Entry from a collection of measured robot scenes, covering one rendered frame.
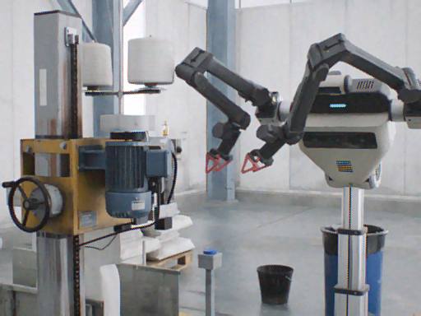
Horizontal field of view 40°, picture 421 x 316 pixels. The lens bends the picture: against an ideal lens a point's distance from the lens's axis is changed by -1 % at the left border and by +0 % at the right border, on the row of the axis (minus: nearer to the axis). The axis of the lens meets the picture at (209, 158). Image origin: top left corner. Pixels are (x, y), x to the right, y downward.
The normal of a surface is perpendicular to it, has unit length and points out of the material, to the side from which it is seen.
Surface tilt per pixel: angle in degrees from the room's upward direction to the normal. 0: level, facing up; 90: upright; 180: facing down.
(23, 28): 90
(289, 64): 90
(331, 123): 40
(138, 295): 90
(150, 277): 90
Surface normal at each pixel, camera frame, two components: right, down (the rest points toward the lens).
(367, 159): -0.37, 0.68
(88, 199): 0.88, 0.03
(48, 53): -0.48, 0.04
